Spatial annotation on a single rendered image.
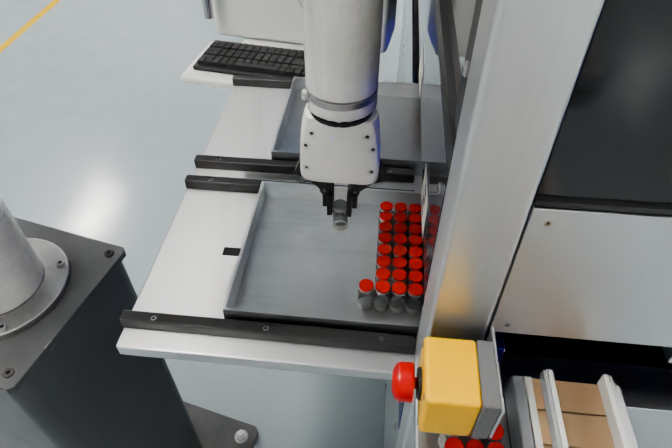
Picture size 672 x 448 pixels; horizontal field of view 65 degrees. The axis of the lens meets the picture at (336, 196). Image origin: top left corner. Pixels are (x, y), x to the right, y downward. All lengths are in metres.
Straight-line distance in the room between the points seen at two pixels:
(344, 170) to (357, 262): 0.20
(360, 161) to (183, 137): 2.00
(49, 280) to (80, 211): 1.46
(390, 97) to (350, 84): 0.59
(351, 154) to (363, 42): 0.15
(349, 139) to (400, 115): 0.49
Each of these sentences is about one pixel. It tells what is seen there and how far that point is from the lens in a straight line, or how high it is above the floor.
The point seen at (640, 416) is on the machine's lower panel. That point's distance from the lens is 0.81.
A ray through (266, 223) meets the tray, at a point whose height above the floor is 0.88.
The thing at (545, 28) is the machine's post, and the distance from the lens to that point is 0.37.
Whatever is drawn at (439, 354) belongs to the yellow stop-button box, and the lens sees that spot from 0.57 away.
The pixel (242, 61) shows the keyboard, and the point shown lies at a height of 0.83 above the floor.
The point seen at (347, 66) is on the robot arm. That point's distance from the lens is 0.57.
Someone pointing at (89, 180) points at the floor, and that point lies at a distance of 2.50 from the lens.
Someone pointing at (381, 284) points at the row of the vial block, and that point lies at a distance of 0.74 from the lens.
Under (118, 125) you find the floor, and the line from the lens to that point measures 2.79.
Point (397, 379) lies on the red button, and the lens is 0.57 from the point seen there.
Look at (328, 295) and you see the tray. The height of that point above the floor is 0.88.
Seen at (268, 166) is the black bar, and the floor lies 0.90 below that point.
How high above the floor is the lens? 1.51
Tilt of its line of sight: 44 degrees down
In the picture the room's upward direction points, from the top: straight up
